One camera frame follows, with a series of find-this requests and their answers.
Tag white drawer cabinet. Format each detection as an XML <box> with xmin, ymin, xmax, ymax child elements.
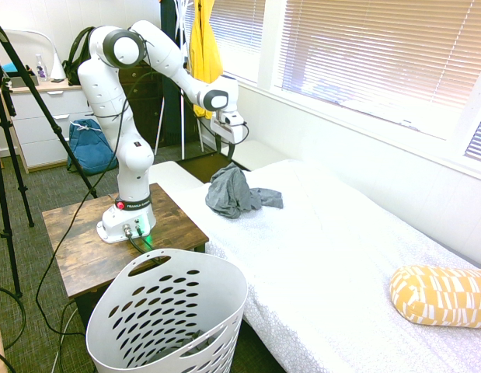
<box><xmin>5</xmin><ymin>81</ymin><xmax>98</xmax><ymax>174</ymax></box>

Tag blue drawstring bag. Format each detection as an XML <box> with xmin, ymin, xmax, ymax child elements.
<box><xmin>66</xmin><ymin>118</ymin><xmax>119</xmax><ymax>176</ymax></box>

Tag white covered bed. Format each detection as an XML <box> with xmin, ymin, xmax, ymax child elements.
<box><xmin>148</xmin><ymin>158</ymin><xmax>481</xmax><ymax>373</ymax></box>

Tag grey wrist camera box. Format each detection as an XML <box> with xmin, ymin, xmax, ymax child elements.
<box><xmin>219</xmin><ymin>110</ymin><xmax>243</xmax><ymax>127</ymax></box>

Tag long black robot cable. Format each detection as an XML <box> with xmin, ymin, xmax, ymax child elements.
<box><xmin>36</xmin><ymin>29</ymin><xmax>158</xmax><ymax>373</ymax></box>

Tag white perforated laundry basket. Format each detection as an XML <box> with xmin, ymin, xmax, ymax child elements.
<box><xmin>85</xmin><ymin>248</ymin><xmax>249</xmax><ymax>373</ymax></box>

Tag clear plastic bottle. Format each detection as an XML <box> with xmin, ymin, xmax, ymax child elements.
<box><xmin>34</xmin><ymin>54</ymin><xmax>49</xmax><ymax>83</ymax></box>

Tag black floor cable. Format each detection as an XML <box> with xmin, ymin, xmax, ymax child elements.
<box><xmin>0</xmin><ymin>285</ymin><xmax>28</xmax><ymax>373</ymax></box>

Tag yellow hanging jacket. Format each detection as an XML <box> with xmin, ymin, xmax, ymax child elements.
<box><xmin>188</xmin><ymin>0</ymin><xmax>224</xmax><ymax>120</ymax></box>

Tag white desk lamp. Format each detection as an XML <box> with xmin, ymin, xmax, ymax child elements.
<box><xmin>2</xmin><ymin>29</ymin><xmax>66</xmax><ymax>82</ymax></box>

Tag narrow white window blind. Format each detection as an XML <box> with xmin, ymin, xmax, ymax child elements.
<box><xmin>183</xmin><ymin>0</ymin><xmax>267</xmax><ymax>84</ymax></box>

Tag rustic wooden side table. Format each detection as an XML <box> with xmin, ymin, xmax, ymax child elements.
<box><xmin>41</xmin><ymin>183</ymin><xmax>210</xmax><ymax>331</ymax></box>

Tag grey heathered shirt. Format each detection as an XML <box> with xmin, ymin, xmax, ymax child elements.
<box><xmin>204</xmin><ymin>162</ymin><xmax>284</xmax><ymax>220</ymax></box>

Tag wide white window blind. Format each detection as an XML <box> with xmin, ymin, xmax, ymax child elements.
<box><xmin>274</xmin><ymin>0</ymin><xmax>481</xmax><ymax>140</ymax></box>

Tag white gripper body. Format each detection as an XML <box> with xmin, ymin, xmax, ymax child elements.
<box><xmin>210</xmin><ymin>115</ymin><xmax>245</xmax><ymax>145</ymax></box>

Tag black camera tripod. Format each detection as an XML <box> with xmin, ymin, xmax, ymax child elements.
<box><xmin>0</xmin><ymin>12</ymin><xmax>99</xmax><ymax>299</ymax></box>

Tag black backpack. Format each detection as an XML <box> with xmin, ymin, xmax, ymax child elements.
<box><xmin>61</xmin><ymin>26</ymin><xmax>97</xmax><ymax>86</ymax></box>

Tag blue tinted window blind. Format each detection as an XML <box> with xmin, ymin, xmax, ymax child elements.
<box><xmin>464</xmin><ymin>106</ymin><xmax>481</xmax><ymax>165</ymax></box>

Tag dark wooden dresser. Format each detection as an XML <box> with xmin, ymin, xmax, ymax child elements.
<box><xmin>117</xmin><ymin>61</ymin><xmax>205</xmax><ymax>156</ymax></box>

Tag grey storage box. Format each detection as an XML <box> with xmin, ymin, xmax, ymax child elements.
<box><xmin>6</xmin><ymin>74</ymin><xmax>40</xmax><ymax>89</ymax></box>

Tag black base power cable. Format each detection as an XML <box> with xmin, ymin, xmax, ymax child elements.
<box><xmin>127</xmin><ymin>227</ymin><xmax>163</xmax><ymax>269</ymax></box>

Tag yellow white patterned pillow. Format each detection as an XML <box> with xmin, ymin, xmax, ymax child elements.
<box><xmin>389</xmin><ymin>265</ymin><xmax>481</xmax><ymax>329</ymax></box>

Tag white coat rack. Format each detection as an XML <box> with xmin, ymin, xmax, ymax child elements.
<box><xmin>153</xmin><ymin>0</ymin><xmax>205</xmax><ymax>159</ymax></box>

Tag white upholstered bench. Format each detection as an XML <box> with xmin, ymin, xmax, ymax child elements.
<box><xmin>221</xmin><ymin>138</ymin><xmax>288</xmax><ymax>172</ymax></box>

